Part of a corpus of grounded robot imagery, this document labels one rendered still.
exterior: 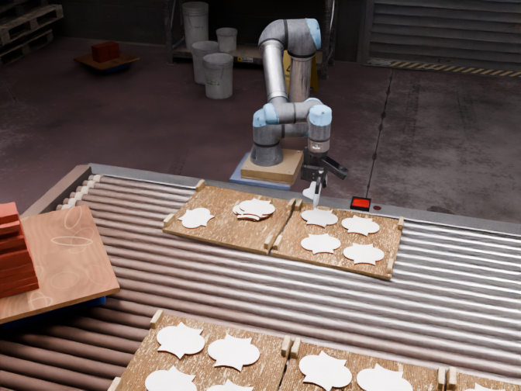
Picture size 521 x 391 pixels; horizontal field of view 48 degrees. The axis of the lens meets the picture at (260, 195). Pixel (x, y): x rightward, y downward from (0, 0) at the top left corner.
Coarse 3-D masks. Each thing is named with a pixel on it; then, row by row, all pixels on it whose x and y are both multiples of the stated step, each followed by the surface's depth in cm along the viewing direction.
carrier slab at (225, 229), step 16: (208, 192) 239; (224, 192) 239; (240, 192) 239; (192, 208) 229; (208, 208) 229; (224, 208) 229; (176, 224) 219; (208, 224) 219; (224, 224) 219; (240, 224) 219; (256, 224) 219; (272, 224) 219; (208, 240) 212; (224, 240) 210; (240, 240) 210; (256, 240) 210
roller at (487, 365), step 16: (144, 304) 187; (160, 304) 185; (176, 304) 184; (192, 304) 184; (240, 320) 180; (256, 320) 179; (272, 320) 178; (320, 336) 174; (336, 336) 173; (352, 336) 173; (400, 352) 169; (416, 352) 168; (432, 352) 167; (448, 352) 167; (480, 368) 164; (496, 368) 163; (512, 368) 163
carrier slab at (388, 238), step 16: (304, 208) 229; (320, 208) 229; (288, 224) 219; (304, 224) 219; (336, 224) 220; (384, 224) 220; (288, 240) 211; (352, 240) 211; (368, 240) 211; (384, 240) 211; (288, 256) 203; (304, 256) 203; (320, 256) 203; (336, 256) 203; (384, 256) 203; (368, 272) 196; (384, 272) 195
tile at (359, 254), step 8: (352, 248) 205; (360, 248) 205; (368, 248) 205; (376, 248) 205; (344, 256) 202; (352, 256) 202; (360, 256) 202; (368, 256) 202; (376, 256) 202; (368, 264) 199
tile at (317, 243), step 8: (304, 240) 209; (312, 240) 209; (320, 240) 209; (328, 240) 209; (336, 240) 209; (304, 248) 206; (312, 248) 205; (320, 248) 205; (328, 248) 205; (336, 248) 206
